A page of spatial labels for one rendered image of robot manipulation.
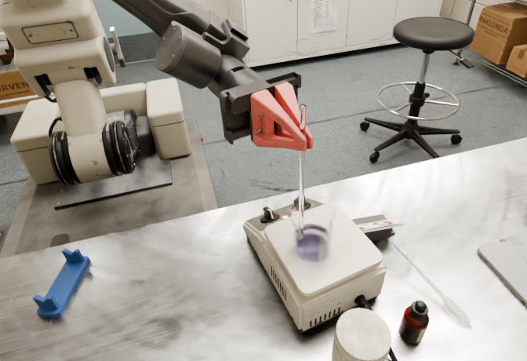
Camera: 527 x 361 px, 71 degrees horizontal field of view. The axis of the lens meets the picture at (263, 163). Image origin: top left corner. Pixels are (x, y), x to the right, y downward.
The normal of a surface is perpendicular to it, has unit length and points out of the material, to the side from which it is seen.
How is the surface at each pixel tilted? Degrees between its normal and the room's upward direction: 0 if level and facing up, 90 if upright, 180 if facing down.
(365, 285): 90
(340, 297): 90
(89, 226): 0
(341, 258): 0
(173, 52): 49
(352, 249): 0
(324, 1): 90
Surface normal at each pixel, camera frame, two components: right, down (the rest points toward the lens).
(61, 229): -0.05, -0.79
